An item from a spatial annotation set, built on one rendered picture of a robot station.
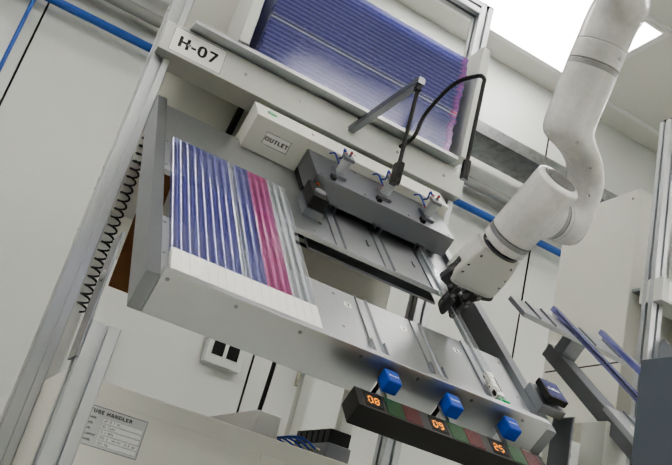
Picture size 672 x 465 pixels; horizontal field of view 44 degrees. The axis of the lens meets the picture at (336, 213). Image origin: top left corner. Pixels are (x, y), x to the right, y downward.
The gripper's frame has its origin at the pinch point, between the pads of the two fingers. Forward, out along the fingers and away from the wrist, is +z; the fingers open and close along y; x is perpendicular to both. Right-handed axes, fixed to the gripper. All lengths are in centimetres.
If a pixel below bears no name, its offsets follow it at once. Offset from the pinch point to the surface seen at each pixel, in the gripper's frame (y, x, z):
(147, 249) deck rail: 60, 25, -4
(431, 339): 8.4, 14.6, -1.1
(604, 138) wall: -185, -262, 28
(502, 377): -5.6, 17.6, -1.6
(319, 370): 31.2, 31.5, -0.4
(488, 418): 2.4, 31.0, -3.1
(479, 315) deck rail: -8.0, -1.9, 1.0
